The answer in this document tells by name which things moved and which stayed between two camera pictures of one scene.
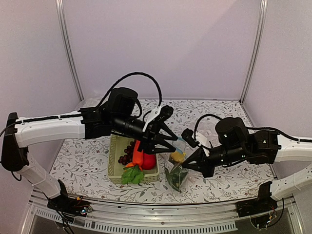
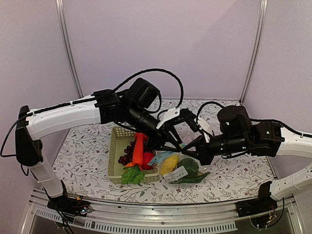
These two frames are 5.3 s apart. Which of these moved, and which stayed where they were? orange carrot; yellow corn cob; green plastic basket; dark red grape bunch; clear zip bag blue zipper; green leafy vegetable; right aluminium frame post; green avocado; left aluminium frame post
Moved: green avocado; yellow corn cob; clear zip bag blue zipper
Stayed: dark red grape bunch; orange carrot; right aluminium frame post; green leafy vegetable; green plastic basket; left aluminium frame post
